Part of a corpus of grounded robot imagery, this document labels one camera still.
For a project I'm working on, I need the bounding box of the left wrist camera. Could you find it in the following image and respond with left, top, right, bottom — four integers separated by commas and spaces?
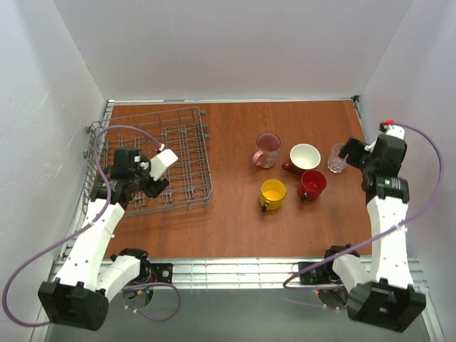
150, 144, 178, 180

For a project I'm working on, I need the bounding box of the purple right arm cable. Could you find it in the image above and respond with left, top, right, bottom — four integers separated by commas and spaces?
283, 123, 445, 310

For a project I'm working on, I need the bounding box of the pink ghost pattern cup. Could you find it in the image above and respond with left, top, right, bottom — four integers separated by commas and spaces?
252, 133, 281, 169

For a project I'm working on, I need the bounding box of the red floral mug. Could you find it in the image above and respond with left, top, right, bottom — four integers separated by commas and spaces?
281, 143, 321, 175

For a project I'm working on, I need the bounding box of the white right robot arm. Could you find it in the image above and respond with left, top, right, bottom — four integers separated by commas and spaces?
331, 134, 426, 332

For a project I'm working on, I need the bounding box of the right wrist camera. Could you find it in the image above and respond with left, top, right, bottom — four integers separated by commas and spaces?
364, 120, 405, 152

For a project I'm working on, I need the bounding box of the aluminium mounting rail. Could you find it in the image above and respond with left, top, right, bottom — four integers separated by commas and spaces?
46, 256, 428, 291

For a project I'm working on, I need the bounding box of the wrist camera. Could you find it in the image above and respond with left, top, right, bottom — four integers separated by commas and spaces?
364, 120, 405, 152
150, 144, 178, 180

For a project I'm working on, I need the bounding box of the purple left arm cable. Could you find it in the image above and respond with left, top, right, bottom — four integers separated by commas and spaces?
2, 125, 182, 327

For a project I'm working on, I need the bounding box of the clear glass cup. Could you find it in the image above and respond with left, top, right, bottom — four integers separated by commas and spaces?
327, 143, 346, 173

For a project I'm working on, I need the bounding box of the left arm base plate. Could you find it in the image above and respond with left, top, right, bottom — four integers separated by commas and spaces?
127, 263, 174, 286

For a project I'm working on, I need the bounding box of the plain red mug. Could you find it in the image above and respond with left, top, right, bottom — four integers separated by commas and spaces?
297, 170, 327, 202

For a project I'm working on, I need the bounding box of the grey wire dish rack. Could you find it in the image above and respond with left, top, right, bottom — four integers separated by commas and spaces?
81, 107, 213, 217

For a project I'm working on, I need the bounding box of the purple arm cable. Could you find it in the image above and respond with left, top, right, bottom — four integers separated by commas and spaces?
283, 123, 445, 310
2, 125, 182, 327

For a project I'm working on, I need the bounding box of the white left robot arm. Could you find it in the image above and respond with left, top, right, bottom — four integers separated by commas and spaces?
38, 147, 178, 331

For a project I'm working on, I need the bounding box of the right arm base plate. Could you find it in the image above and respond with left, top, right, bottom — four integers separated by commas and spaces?
291, 261, 342, 286

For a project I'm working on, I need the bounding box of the yellow cup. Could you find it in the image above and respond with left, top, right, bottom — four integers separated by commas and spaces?
259, 179, 286, 212

